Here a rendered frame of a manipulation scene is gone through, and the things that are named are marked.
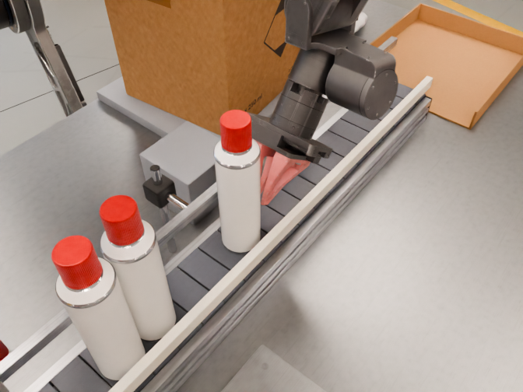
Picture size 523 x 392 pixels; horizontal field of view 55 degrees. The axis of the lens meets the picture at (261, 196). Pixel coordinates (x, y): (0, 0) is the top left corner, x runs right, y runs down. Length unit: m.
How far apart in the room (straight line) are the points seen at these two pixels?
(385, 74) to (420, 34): 0.66
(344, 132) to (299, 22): 0.30
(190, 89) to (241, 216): 0.31
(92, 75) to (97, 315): 2.24
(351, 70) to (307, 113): 0.08
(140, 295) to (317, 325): 0.25
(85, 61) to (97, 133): 1.83
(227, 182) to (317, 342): 0.24
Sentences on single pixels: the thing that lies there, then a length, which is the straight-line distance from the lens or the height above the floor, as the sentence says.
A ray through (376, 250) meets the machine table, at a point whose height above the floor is 0.83.
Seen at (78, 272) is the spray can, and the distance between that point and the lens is 0.44.
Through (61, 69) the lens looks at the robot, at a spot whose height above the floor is 0.71.
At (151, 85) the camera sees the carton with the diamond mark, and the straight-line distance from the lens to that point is 0.92.
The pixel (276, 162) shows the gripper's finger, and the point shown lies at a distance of 0.60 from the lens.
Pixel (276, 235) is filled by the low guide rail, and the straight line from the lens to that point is 0.64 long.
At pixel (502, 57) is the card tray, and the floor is 0.83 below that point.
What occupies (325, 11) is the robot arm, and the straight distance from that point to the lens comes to 0.56.
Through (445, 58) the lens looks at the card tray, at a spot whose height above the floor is 0.83.
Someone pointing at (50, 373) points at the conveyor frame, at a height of 0.88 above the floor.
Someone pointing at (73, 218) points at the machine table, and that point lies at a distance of 0.82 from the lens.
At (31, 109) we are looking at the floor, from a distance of 2.53.
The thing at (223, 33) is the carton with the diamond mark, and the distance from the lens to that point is 0.74.
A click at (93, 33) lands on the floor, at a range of 3.01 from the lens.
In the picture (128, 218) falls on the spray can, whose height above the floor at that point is 1.08.
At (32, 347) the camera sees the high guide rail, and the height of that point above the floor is 0.96.
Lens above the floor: 1.42
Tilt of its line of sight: 48 degrees down
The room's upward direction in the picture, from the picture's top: straight up
